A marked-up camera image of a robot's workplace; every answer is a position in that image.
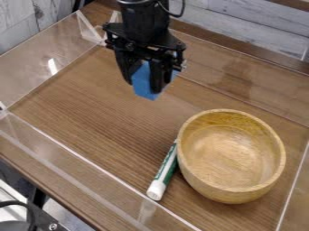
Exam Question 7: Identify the blue block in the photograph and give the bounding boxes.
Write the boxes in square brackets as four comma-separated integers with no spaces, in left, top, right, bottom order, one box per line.
[130,60,179,101]

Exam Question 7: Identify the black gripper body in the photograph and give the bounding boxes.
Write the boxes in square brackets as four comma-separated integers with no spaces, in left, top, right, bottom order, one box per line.
[101,0,188,73]

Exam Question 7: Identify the clear acrylic tray wall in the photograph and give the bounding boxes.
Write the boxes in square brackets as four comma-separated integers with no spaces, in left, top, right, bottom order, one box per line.
[0,8,309,231]

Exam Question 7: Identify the white green marker pen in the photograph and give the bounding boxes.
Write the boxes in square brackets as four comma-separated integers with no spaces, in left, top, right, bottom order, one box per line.
[146,143,178,201]

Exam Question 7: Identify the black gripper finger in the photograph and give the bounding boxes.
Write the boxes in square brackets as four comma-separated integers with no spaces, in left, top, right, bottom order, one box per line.
[115,51,142,84]
[150,59,172,94]

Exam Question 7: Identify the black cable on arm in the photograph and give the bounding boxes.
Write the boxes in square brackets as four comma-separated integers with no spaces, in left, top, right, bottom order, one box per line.
[155,0,187,19]

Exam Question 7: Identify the brown wooden bowl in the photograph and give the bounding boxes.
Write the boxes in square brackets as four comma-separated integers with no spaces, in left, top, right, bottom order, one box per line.
[178,108,287,204]

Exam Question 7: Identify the black cable lower left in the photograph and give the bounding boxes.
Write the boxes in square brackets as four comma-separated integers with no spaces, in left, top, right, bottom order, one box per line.
[0,199,37,231]

